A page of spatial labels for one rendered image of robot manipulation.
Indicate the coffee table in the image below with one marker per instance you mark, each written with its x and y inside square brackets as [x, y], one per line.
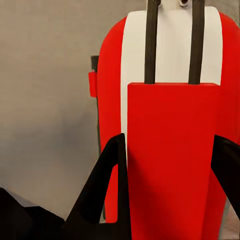
[48, 118]

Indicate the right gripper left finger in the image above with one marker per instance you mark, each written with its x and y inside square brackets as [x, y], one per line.
[83, 222]

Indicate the radio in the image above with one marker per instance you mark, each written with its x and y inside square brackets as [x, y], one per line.
[168, 77]

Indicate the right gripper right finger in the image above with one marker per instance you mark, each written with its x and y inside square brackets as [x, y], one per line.
[225, 163]

